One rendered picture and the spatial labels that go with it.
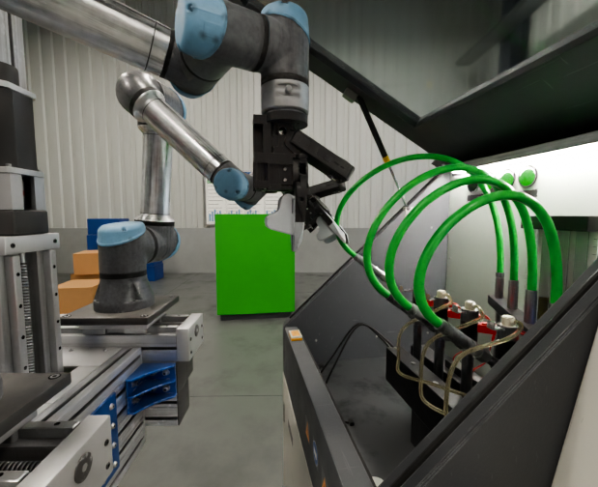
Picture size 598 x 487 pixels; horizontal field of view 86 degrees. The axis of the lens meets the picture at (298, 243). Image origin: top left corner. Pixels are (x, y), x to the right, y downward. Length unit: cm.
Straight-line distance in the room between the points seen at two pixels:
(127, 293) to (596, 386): 91
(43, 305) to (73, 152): 784
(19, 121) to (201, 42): 44
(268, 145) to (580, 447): 53
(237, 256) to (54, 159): 576
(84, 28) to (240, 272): 350
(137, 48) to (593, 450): 75
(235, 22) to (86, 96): 822
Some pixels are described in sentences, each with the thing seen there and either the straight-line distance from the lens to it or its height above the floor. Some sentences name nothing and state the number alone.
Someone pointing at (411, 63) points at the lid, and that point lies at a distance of 90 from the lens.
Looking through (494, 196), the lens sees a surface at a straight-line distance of 52.
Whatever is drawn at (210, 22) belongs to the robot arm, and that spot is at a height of 153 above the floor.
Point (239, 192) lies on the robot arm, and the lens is 78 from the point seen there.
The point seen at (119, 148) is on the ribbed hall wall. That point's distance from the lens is 816.
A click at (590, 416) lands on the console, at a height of 108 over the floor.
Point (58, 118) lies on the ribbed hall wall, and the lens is 893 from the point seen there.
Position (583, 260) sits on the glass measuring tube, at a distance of 81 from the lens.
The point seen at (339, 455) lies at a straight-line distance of 55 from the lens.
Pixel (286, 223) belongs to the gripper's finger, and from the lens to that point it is 50.
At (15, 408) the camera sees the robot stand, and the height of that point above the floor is 104.
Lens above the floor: 129
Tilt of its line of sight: 5 degrees down
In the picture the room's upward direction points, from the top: straight up
